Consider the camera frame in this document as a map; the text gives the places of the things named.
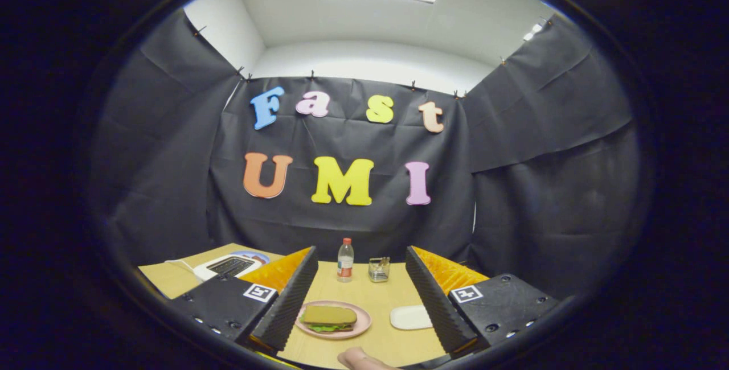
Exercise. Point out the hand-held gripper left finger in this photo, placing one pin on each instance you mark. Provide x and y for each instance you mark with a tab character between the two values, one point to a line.
293	301

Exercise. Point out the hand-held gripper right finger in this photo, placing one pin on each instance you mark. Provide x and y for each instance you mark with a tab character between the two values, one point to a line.
433	307

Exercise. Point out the toasted brown bread slice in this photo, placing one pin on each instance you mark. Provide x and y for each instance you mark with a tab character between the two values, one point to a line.
329	315

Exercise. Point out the green lettuce leaf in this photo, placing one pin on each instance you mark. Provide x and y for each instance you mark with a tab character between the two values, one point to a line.
327	328

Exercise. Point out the white square plate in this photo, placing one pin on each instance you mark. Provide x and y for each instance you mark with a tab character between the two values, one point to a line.
410	317

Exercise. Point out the blue round plate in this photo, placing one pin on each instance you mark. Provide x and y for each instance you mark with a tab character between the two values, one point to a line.
260	256

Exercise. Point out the clear water bottle red cap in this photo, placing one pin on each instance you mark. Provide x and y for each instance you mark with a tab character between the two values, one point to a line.
345	262

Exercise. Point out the pink round plate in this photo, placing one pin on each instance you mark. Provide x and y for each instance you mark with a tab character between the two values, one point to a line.
363	321

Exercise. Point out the black backdrop cloth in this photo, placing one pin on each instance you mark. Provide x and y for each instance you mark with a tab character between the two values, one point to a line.
342	227

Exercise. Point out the white toaster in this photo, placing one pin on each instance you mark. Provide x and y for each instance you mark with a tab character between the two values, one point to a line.
202	272

